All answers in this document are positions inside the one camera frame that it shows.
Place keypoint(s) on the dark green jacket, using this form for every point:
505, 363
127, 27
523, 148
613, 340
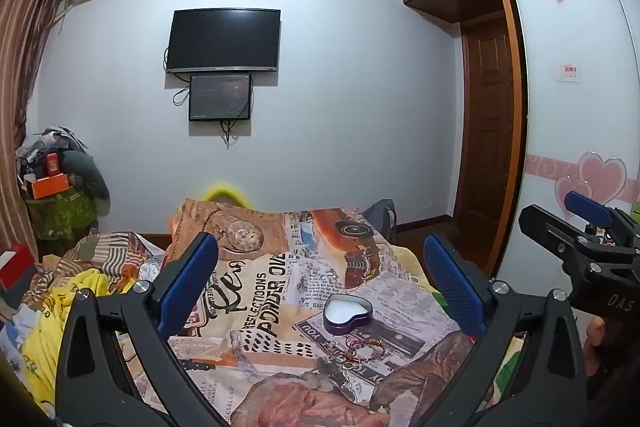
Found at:
90, 182

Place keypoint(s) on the pink heart sticker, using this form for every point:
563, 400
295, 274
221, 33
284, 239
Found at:
600, 177

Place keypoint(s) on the printed newspaper-pattern blanket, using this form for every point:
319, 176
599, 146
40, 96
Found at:
280, 297

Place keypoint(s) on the blue bag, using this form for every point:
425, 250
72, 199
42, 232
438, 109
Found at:
382, 219

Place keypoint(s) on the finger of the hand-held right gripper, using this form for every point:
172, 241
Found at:
550, 232
587, 207

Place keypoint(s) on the black wall television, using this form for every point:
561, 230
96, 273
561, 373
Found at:
222, 39

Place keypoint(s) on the brown striped curtain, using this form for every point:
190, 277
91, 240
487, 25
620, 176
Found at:
20, 57

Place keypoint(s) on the orange box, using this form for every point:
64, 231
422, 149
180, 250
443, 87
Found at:
47, 186

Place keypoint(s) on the striped patchwork blanket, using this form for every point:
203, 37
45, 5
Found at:
100, 252

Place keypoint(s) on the yellow cloth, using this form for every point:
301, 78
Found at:
40, 332

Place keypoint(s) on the purple heart-shaped tin box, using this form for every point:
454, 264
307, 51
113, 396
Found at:
345, 312

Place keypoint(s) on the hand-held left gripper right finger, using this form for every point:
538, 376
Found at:
457, 287

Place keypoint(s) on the small red box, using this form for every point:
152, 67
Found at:
52, 164

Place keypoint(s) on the brown wooden door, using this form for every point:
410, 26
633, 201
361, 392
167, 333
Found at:
487, 117

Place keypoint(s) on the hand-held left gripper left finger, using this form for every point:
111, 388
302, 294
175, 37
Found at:
192, 272

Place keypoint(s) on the small black monitor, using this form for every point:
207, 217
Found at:
220, 97

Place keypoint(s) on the green camouflage cloth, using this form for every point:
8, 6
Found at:
62, 217

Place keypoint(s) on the white sliding wardrobe door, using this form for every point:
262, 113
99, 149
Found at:
560, 132

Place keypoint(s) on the red label sticker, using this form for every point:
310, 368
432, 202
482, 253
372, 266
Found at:
569, 73

